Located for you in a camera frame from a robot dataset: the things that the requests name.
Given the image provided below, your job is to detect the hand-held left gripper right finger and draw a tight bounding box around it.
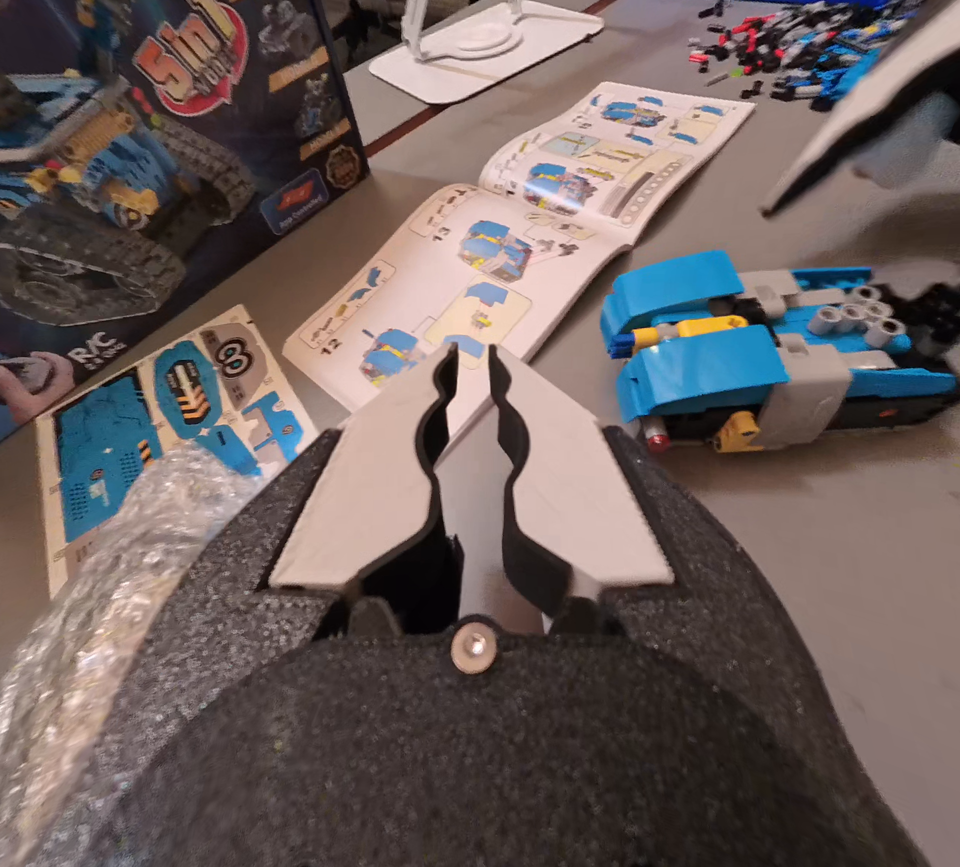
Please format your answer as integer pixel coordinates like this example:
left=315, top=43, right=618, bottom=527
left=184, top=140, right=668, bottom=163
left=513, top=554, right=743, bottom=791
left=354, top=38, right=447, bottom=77
left=487, top=344, right=675, bottom=618

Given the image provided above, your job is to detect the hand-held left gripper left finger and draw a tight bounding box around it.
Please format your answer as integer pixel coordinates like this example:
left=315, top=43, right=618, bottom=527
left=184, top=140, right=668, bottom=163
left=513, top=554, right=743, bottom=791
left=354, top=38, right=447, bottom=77
left=268, top=342, right=462, bottom=594

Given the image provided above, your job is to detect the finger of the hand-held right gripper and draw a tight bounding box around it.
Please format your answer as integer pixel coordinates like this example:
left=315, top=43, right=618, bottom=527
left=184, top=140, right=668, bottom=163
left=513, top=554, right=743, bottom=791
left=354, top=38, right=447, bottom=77
left=759, top=0, right=960, bottom=217
left=851, top=90, right=960, bottom=192

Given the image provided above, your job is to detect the black cross connector piece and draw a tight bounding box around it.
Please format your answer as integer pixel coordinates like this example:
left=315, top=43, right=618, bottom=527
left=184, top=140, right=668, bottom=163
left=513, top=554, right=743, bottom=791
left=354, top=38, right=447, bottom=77
left=896, top=276, right=960, bottom=360

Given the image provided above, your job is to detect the blue grey toy robot model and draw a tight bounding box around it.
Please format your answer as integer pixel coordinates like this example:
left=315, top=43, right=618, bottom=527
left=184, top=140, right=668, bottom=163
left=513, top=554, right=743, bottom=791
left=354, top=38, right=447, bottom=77
left=600, top=250, right=960, bottom=456

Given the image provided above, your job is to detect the light grey connector assembly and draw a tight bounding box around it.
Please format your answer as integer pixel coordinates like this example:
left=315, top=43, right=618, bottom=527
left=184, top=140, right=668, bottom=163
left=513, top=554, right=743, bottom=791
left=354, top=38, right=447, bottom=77
left=816, top=284, right=912, bottom=352

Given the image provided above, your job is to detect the grey desk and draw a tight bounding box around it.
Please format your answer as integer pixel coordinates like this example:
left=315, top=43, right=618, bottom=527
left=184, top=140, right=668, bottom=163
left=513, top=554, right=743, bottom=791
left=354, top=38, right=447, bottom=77
left=0, top=0, right=960, bottom=867

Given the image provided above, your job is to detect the white desk lamp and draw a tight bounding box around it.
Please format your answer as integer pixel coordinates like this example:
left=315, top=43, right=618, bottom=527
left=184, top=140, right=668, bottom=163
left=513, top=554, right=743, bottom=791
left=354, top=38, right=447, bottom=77
left=367, top=0, right=606, bottom=106

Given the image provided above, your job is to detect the pile of small brick parts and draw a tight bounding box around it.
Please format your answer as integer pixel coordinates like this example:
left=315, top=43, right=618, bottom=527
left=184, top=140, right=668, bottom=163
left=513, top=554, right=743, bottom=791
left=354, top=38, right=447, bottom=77
left=687, top=0, right=945, bottom=112

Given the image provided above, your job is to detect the blue sticker sheet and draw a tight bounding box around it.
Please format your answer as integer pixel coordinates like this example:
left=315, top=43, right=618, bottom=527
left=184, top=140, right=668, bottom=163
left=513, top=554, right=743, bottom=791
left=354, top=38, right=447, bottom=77
left=36, top=304, right=318, bottom=600

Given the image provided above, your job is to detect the open instruction booklet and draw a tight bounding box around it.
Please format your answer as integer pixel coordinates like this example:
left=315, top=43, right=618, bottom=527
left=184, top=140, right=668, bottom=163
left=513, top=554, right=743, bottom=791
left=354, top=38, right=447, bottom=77
left=283, top=81, right=757, bottom=427

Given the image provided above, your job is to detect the crumpled clear plastic wrap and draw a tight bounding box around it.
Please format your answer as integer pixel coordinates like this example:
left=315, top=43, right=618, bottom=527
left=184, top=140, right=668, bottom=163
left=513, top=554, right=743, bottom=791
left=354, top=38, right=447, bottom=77
left=0, top=443, right=260, bottom=846

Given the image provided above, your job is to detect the dark toy kit box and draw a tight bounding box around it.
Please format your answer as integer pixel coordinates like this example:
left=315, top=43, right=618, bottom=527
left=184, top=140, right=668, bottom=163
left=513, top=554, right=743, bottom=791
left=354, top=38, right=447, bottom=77
left=0, top=0, right=370, bottom=442

